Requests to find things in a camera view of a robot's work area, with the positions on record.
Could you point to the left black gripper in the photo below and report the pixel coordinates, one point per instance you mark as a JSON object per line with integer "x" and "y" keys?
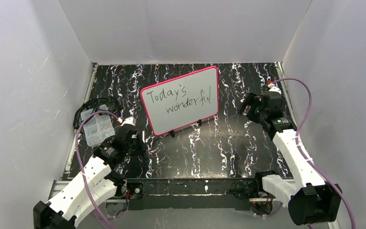
{"x": 135, "y": 139}

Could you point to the clear plastic organizer box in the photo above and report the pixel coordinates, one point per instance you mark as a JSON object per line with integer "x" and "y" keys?
{"x": 97, "y": 129}

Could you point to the pink framed whiteboard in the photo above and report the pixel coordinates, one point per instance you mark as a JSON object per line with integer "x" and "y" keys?
{"x": 182, "y": 101}

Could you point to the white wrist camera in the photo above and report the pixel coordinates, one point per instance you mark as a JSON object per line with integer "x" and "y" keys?
{"x": 272, "y": 87}
{"x": 129, "y": 121}

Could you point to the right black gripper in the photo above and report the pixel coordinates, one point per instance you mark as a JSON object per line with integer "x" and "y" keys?
{"x": 252, "y": 107}

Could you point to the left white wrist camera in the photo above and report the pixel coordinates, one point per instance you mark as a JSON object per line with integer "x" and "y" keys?
{"x": 129, "y": 121}

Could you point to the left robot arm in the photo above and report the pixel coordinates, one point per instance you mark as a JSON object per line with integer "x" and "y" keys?
{"x": 96, "y": 183}

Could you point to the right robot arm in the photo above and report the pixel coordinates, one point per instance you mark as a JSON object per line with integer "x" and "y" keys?
{"x": 310, "y": 199}

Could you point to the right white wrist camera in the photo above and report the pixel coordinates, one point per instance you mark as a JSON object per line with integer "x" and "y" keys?
{"x": 272, "y": 87}

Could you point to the black wire board stand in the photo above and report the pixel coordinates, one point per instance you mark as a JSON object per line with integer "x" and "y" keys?
{"x": 194, "y": 124}

